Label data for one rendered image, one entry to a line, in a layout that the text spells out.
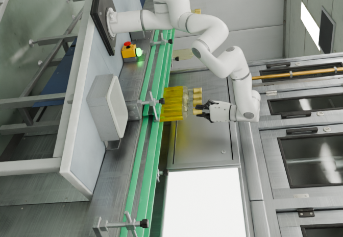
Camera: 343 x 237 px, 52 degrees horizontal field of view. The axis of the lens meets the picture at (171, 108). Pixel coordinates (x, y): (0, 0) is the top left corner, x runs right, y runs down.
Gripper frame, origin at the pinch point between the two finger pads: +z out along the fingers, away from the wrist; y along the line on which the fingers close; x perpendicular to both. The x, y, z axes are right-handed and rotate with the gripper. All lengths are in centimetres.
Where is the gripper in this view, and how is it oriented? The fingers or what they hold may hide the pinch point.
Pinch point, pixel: (200, 110)
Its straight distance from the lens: 175.1
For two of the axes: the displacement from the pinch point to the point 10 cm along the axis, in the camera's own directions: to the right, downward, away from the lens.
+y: -1.6, -8.0, -5.8
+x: -3.2, 5.9, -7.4
